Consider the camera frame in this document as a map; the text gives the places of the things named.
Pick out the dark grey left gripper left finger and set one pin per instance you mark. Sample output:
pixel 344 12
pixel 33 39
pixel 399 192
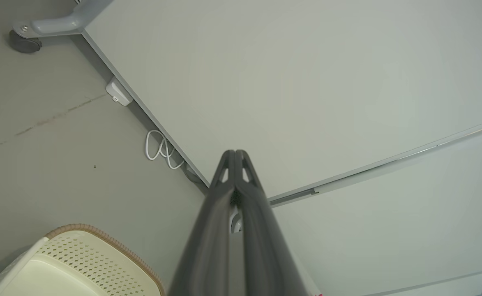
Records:
pixel 208 246

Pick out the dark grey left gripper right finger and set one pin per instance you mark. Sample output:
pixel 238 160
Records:
pixel 265 246

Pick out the white partition panel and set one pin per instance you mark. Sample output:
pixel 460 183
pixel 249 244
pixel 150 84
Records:
pixel 388 230
pixel 306 82

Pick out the cream laundry basket brown rim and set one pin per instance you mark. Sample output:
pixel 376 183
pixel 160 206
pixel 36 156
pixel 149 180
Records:
pixel 80 255

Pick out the white power adapter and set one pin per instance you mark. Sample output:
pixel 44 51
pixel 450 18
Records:
pixel 117 91

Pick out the grey partition foot with caster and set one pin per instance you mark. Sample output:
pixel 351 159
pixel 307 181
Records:
pixel 51 25

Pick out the black caster wheel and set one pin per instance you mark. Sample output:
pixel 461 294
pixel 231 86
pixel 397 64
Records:
pixel 24 43

